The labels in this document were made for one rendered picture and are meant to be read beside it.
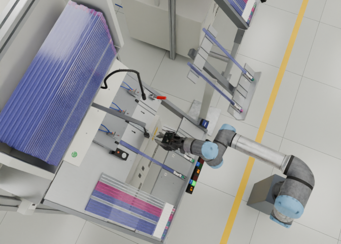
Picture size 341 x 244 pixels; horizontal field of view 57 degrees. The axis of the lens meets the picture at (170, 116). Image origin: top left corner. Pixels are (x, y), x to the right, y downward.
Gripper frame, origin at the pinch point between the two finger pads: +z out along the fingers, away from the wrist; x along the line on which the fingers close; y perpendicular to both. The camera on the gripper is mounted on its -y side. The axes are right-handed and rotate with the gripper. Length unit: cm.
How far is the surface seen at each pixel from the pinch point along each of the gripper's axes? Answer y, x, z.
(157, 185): -12.6, 21.5, -1.9
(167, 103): 3.7, -19.4, 0.9
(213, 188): -102, 1, 14
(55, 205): 34, 48, 8
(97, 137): 34.2, 15.3, 3.1
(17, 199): 55, 49, 1
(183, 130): -14.5, -12.6, -2.3
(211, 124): -90, -48, 30
